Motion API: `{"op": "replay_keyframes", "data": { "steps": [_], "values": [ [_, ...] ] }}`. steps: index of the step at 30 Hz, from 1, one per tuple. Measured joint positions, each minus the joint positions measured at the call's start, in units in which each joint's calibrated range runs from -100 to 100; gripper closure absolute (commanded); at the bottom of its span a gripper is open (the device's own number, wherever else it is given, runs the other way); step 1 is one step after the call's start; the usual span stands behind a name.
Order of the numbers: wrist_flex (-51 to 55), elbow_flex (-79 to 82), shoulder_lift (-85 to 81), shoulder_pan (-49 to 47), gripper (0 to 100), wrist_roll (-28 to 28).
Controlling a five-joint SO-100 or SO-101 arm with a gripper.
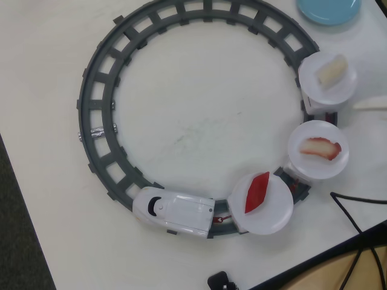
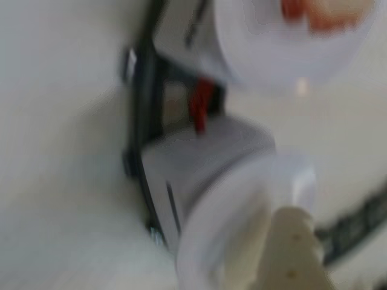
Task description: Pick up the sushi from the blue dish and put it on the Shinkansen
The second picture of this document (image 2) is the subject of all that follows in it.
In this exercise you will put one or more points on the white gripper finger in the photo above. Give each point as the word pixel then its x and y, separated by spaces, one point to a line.
pixel 293 256

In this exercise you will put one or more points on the white toy train car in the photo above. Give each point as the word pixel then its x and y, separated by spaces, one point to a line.
pixel 196 157

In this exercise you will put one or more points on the grey circular toy train track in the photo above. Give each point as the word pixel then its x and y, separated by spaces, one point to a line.
pixel 145 105

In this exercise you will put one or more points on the bacon strip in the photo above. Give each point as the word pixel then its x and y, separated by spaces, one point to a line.
pixel 326 15

